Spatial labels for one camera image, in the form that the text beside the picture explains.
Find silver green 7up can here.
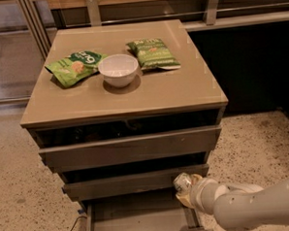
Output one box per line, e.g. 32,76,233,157
174,173,193,194

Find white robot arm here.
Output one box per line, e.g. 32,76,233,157
174,173,289,231

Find bottom open grey drawer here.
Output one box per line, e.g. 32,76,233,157
86,188,213,231

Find grey drawer cabinet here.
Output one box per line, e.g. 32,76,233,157
15,17,236,231

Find middle grey drawer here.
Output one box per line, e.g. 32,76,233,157
63,164,209,201

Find top grey drawer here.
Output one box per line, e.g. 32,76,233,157
39,125,221,173

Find right green snack bag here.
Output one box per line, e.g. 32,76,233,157
126,38,180,71

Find green snack bag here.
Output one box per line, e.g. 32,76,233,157
126,38,180,71
45,50,107,87

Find white bowl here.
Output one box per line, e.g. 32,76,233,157
98,54,139,87

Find left green snack bag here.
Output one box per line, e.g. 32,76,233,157
45,50,107,87

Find metal railing frame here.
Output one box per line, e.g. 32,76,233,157
15,0,289,54

